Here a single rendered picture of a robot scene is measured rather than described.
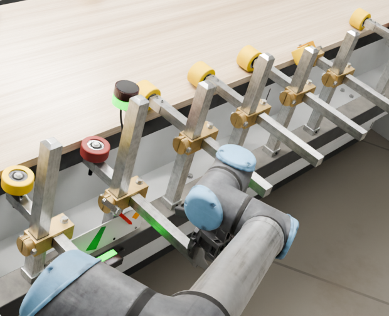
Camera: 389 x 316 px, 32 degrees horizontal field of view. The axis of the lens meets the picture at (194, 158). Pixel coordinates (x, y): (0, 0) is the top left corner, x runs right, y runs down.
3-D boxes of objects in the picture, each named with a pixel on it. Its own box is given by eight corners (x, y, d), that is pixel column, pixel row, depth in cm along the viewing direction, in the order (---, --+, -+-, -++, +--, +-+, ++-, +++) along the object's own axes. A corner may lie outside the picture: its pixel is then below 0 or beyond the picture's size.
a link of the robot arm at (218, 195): (236, 212, 134) (257, 181, 143) (185, 187, 136) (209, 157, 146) (223, 245, 139) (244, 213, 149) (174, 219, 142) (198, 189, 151)
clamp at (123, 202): (145, 199, 185) (149, 185, 182) (108, 217, 176) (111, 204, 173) (132, 187, 188) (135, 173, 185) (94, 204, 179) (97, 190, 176)
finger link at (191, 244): (188, 261, 166) (196, 236, 160) (184, 258, 166) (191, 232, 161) (201, 253, 169) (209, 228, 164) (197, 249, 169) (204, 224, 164)
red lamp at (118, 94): (142, 98, 163) (144, 90, 161) (124, 104, 159) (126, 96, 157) (127, 84, 165) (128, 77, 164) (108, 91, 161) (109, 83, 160)
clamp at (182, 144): (216, 144, 196) (220, 131, 192) (184, 159, 187) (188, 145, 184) (201, 132, 198) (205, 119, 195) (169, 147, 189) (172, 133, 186)
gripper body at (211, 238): (211, 263, 161) (224, 227, 154) (186, 241, 165) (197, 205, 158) (232, 251, 166) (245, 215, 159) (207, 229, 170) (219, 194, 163)
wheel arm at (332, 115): (364, 138, 216) (369, 130, 213) (358, 142, 213) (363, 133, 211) (250, 59, 237) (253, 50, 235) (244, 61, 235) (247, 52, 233)
